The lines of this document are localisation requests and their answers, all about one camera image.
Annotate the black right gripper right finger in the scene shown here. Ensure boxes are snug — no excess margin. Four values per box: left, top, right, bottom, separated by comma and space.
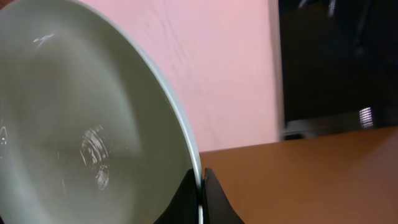
203, 168, 244, 224

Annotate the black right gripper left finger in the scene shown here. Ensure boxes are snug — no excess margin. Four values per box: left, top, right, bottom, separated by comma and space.
154, 169, 199, 224

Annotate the pale green plate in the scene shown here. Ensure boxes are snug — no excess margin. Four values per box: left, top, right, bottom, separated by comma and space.
1, 1, 203, 223

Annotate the dark background furniture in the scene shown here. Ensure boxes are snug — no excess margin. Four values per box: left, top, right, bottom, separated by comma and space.
277, 0, 397, 140

